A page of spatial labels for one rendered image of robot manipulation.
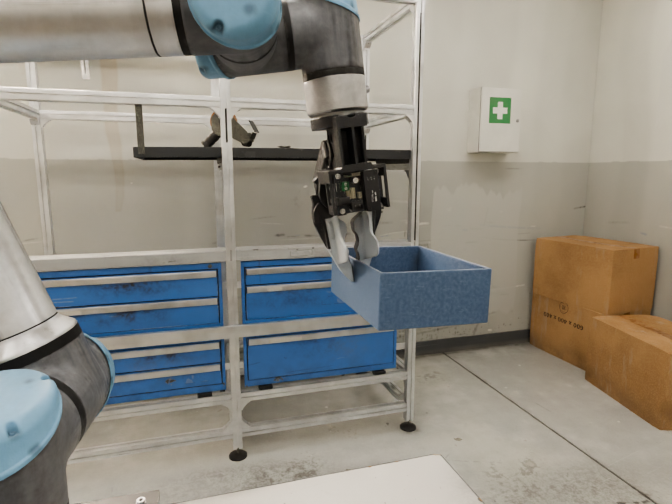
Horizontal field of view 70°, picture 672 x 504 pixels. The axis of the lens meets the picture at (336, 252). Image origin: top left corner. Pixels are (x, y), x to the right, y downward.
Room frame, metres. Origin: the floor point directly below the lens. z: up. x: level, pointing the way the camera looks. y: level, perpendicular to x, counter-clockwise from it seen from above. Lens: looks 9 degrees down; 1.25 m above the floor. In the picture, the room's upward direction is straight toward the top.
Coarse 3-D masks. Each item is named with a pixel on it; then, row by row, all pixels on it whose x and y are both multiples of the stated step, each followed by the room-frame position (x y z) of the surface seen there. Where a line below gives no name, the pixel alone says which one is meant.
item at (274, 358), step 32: (256, 288) 1.97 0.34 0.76; (288, 288) 2.01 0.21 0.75; (320, 288) 2.06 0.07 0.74; (256, 320) 1.98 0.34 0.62; (256, 352) 1.98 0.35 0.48; (288, 352) 2.02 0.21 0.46; (320, 352) 2.06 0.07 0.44; (352, 352) 2.10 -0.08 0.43; (384, 352) 2.15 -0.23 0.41; (256, 384) 1.98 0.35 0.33
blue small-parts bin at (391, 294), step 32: (352, 256) 0.73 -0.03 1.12; (384, 256) 0.75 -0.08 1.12; (416, 256) 0.77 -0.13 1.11; (448, 256) 0.68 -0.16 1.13; (352, 288) 0.63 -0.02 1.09; (384, 288) 0.54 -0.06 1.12; (416, 288) 0.55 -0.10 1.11; (448, 288) 0.56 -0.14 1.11; (480, 288) 0.58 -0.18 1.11; (384, 320) 0.54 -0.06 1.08; (416, 320) 0.55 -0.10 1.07; (448, 320) 0.56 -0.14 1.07; (480, 320) 0.58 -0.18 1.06
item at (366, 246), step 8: (360, 216) 0.62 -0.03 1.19; (368, 216) 0.61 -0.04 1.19; (352, 224) 0.63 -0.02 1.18; (360, 224) 0.62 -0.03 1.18; (368, 224) 0.61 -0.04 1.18; (360, 232) 0.62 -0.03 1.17; (368, 232) 0.61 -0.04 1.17; (360, 240) 0.62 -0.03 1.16; (368, 240) 0.61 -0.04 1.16; (376, 240) 0.59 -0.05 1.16; (360, 248) 0.63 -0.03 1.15; (368, 248) 0.61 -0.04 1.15; (376, 248) 0.59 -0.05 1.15; (360, 256) 0.63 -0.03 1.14; (368, 256) 0.62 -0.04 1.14; (368, 264) 0.63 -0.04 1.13
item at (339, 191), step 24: (312, 120) 0.59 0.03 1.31; (336, 120) 0.55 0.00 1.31; (360, 120) 0.56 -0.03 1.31; (336, 144) 0.57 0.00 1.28; (360, 144) 0.58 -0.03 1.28; (336, 168) 0.58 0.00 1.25; (360, 168) 0.56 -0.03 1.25; (384, 168) 0.57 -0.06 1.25; (336, 192) 0.57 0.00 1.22; (360, 192) 0.57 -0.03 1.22
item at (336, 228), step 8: (336, 216) 0.60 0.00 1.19; (328, 224) 0.61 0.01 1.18; (336, 224) 0.60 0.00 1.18; (344, 224) 0.62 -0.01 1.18; (328, 232) 0.61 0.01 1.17; (336, 232) 0.60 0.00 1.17; (344, 232) 0.62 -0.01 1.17; (336, 240) 0.61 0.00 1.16; (344, 240) 0.62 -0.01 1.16; (336, 248) 0.61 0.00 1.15; (344, 248) 0.58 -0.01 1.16; (336, 256) 0.61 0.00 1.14; (344, 256) 0.58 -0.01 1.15; (336, 264) 0.62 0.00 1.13; (344, 264) 0.62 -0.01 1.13; (344, 272) 0.62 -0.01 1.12; (352, 272) 0.62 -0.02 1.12; (352, 280) 0.62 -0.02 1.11
